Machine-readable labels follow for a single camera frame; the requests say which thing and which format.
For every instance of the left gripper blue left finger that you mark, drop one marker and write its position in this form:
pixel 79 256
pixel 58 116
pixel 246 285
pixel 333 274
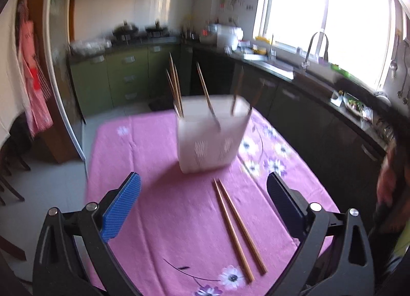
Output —
pixel 120 206

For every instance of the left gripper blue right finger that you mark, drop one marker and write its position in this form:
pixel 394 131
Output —
pixel 291 206

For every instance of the green kitchen cabinets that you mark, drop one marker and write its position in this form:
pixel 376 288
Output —
pixel 126 75

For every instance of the chrome kitchen faucet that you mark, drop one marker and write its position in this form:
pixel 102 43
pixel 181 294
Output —
pixel 321 36

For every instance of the person's right hand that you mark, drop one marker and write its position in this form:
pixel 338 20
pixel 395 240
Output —
pixel 386 185

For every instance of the dark lower cabinets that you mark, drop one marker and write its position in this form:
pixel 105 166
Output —
pixel 344 152

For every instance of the purple floral tablecloth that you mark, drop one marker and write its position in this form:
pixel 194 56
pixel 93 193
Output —
pixel 174 240

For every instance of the white plastic utensil holder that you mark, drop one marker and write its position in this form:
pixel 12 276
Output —
pixel 208 137

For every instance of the dark wooden chair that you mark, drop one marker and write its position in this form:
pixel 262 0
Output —
pixel 12 150

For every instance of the white hanging cloth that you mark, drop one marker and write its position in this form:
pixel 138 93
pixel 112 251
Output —
pixel 13 96

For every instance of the red checkered apron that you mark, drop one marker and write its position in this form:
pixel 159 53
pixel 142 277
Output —
pixel 37 113

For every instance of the plastic bag on counter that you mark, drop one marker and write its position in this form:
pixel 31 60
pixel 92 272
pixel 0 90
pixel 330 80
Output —
pixel 90 47

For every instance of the white rice cooker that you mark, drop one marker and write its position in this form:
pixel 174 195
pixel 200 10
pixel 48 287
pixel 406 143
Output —
pixel 222 36

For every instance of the black wok with lid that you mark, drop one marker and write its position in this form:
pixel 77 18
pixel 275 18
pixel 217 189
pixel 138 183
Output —
pixel 126 31

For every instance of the sliding door frame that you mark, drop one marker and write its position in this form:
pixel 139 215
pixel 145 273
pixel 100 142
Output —
pixel 69 121

